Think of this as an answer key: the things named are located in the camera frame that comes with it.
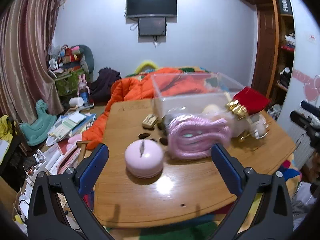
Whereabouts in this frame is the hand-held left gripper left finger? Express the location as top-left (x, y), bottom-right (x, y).
top-left (27, 143), bottom-right (115, 240)

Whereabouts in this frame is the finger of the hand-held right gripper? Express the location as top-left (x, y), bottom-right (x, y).
top-left (301, 101), bottom-right (320, 114)
top-left (290, 111), bottom-right (320, 133)

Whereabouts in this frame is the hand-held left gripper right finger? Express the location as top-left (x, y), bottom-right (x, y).
top-left (211, 143), bottom-right (293, 240)

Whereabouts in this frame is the white drawstring pouch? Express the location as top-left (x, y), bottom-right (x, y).
top-left (226, 115), bottom-right (250, 139)

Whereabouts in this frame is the pink rope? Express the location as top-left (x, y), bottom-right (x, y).
top-left (166, 116), bottom-right (233, 159)

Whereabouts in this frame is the clear plastic cup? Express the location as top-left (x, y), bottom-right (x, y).
top-left (250, 114), bottom-right (271, 139)

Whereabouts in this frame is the pink round case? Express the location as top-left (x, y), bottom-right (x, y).
top-left (124, 140), bottom-right (164, 179)

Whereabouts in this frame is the red velvet pouch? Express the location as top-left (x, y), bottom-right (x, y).
top-left (234, 87), bottom-right (271, 115)

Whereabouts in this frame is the beige gourd ornament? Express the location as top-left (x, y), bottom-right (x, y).
top-left (202, 104), bottom-right (222, 117)

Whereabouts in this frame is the golden bead string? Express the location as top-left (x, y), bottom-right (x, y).
top-left (224, 99), bottom-right (248, 120)

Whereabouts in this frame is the clear plastic bin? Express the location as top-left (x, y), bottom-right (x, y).
top-left (151, 72), bottom-right (248, 130)

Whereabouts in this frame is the white ribbed panel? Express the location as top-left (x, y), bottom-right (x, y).
top-left (287, 125), bottom-right (315, 170)

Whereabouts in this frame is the pink folder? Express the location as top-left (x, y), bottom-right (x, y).
top-left (57, 145), bottom-right (83, 175)

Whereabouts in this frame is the wooden desk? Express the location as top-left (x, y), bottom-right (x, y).
top-left (94, 100), bottom-right (297, 228)

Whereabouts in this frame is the pile of books and papers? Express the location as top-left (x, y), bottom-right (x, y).
top-left (46, 111), bottom-right (97, 147)

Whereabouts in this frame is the white door with hearts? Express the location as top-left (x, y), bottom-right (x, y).
top-left (275, 0), bottom-right (320, 160)

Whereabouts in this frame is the grey cloth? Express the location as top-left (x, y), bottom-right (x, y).
top-left (291, 182), bottom-right (316, 222)

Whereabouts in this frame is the teal rocking horse toy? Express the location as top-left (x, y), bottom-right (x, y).
top-left (20, 99), bottom-right (57, 145)

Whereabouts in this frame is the wooden wardrobe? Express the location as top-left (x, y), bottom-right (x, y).
top-left (229, 0), bottom-right (296, 110)

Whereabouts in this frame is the pink rabbit toy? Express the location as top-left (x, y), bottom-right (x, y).
top-left (78, 74), bottom-right (91, 105)

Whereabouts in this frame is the dark cloth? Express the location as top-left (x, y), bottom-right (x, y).
top-left (89, 67), bottom-right (122, 103)

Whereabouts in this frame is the orange duvet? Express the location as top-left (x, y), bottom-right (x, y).
top-left (82, 67), bottom-right (218, 149)

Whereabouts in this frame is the green patterned box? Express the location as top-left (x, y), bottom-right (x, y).
top-left (54, 67), bottom-right (84, 97)

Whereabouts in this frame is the yellow cloth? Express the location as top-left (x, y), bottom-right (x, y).
top-left (0, 115), bottom-right (18, 139)

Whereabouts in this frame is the black labelled box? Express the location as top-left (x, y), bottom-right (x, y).
top-left (277, 0), bottom-right (293, 15)

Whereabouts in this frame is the grey cushion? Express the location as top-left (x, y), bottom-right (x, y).
top-left (79, 45), bottom-right (95, 73)

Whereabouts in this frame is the yellow plush pillow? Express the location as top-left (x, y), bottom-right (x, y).
top-left (135, 59), bottom-right (158, 73)

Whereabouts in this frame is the striped pink curtain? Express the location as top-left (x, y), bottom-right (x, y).
top-left (0, 0), bottom-right (65, 120)

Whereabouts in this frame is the small black wall monitor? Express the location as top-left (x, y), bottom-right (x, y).
top-left (138, 17), bottom-right (167, 37)

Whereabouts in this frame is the black wall television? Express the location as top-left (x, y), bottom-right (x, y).
top-left (126, 0), bottom-right (178, 19)

